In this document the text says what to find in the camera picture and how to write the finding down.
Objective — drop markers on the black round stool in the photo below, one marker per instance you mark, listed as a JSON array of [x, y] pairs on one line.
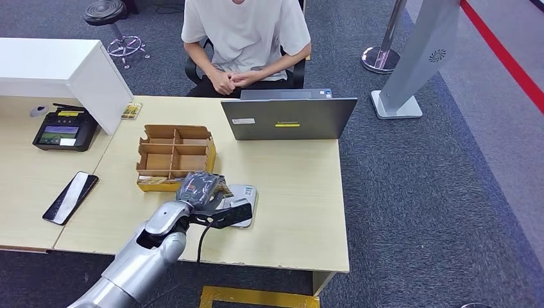
[[104, 10]]

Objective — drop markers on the grey laptop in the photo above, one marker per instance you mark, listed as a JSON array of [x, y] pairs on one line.
[[289, 114]]

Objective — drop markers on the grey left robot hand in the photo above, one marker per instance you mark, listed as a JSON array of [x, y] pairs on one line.
[[199, 191]]

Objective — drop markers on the red floor tape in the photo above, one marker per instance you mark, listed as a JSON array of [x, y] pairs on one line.
[[501, 53]]

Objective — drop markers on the yellow floor tape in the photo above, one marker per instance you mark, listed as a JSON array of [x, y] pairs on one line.
[[255, 295]]

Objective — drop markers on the white card in box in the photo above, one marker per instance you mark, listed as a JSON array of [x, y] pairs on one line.
[[153, 180]]

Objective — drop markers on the grey card reader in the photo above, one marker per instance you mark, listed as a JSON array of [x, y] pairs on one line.
[[248, 195]]

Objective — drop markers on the person's right forearm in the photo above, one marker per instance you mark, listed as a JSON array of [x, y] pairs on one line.
[[199, 59]]

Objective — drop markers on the yellow printed card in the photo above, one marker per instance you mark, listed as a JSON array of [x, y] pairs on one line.
[[131, 111]]

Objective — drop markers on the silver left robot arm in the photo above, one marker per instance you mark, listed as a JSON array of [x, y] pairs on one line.
[[136, 263]]

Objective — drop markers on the black payment terminal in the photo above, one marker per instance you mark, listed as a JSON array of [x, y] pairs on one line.
[[63, 132]]

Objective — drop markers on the grey kiosk stand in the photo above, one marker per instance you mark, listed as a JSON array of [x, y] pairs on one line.
[[420, 51]]

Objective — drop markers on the pale wrist camera, black bracket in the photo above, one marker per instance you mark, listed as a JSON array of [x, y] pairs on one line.
[[229, 214]]

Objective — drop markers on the person's left hand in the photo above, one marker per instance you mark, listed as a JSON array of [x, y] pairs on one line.
[[249, 79]]

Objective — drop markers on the chrome stanchion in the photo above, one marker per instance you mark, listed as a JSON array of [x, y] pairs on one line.
[[380, 57], [476, 305]]

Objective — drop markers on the white desk shelf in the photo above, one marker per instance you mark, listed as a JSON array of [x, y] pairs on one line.
[[42, 63]]

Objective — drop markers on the black smartphone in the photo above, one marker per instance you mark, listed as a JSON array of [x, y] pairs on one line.
[[70, 197]]

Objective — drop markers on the person's right hand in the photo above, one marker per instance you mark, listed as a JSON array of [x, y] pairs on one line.
[[223, 83]]

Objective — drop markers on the person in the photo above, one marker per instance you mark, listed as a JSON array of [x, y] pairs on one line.
[[246, 34]]

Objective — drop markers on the divided cardboard box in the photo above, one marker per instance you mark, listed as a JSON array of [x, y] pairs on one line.
[[161, 161]]

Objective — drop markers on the person's left forearm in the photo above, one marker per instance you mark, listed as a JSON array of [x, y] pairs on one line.
[[289, 61]]

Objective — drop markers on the small grey round device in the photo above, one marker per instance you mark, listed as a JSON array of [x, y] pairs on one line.
[[38, 111]]

